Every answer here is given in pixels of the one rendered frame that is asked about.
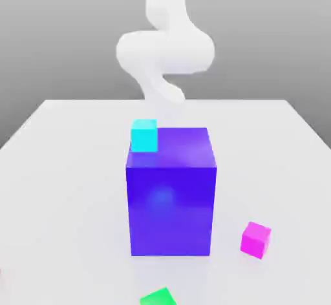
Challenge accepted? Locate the small cyan cube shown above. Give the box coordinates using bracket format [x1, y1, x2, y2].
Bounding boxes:
[131, 118, 159, 153]

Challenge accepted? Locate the small magenta cube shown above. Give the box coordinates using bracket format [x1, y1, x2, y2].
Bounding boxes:
[240, 221, 272, 260]

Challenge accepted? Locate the small green cube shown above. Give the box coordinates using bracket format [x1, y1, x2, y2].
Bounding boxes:
[139, 286, 178, 305]

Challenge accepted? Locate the large blue box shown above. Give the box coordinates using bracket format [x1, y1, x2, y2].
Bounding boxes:
[125, 127, 217, 257]

